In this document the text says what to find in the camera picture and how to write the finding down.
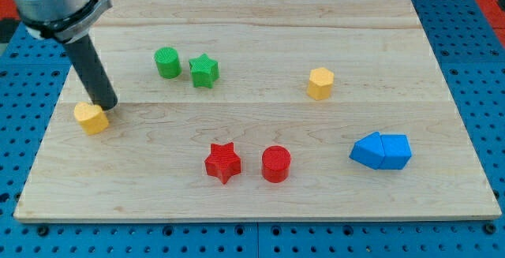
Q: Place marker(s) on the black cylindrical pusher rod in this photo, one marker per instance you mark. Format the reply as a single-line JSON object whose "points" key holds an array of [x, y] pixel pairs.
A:
{"points": [[91, 72]]}

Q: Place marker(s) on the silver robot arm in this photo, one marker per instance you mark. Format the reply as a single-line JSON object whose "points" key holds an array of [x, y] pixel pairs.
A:
{"points": [[68, 23]]}

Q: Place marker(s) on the yellow heart block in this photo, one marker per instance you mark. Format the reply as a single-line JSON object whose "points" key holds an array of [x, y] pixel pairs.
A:
{"points": [[90, 117]]}

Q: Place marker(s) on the green cylinder block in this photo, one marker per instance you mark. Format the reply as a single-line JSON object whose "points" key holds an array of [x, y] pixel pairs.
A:
{"points": [[167, 62]]}

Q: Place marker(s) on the green star block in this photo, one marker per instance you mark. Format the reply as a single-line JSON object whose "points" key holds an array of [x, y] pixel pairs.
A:
{"points": [[204, 71]]}

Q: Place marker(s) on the light wooden board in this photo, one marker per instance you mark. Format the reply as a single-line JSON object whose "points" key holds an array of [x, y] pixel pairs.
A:
{"points": [[148, 164]]}

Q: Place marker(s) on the red star block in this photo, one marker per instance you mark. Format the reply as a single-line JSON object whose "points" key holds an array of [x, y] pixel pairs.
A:
{"points": [[222, 162]]}

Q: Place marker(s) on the red cylinder block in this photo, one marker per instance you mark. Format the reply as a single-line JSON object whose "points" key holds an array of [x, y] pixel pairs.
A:
{"points": [[276, 162]]}

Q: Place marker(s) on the yellow hexagon block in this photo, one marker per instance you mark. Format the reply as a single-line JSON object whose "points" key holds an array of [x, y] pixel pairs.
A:
{"points": [[321, 81]]}

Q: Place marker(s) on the blue triangular block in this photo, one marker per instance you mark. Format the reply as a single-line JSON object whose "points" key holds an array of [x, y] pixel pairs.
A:
{"points": [[369, 151]]}

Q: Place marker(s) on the blue cube block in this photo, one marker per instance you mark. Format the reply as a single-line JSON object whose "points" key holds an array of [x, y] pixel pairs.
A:
{"points": [[397, 152]]}

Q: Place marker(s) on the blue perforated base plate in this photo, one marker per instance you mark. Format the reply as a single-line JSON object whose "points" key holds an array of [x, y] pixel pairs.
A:
{"points": [[467, 37]]}

